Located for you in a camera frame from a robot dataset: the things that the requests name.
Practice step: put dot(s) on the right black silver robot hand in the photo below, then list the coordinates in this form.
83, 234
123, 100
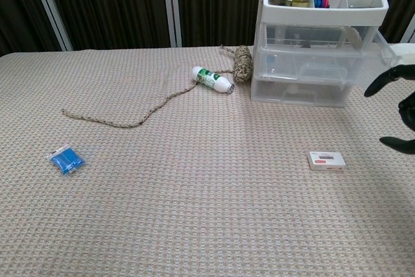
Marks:
389, 76

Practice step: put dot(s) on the small white box red label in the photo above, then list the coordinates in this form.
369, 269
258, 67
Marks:
325, 161

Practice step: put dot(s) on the clear plastic drawer organizer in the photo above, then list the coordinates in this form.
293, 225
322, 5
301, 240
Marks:
324, 14

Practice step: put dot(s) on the beige curved item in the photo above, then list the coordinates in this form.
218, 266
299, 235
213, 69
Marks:
355, 38

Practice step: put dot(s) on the blue red coloured pins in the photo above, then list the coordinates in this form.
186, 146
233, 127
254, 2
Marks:
321, 2

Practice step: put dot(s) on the white green cylindrical bottle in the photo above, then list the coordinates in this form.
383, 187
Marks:
209, 77

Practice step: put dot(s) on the beige woven tablecloth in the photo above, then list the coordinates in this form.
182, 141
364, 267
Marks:
194, 209

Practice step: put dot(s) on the blue plastic packet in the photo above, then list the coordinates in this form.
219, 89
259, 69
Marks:
66, 160

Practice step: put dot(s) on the grey aluminium frame post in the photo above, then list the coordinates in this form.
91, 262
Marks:
172, 7
50, 7
411, 27

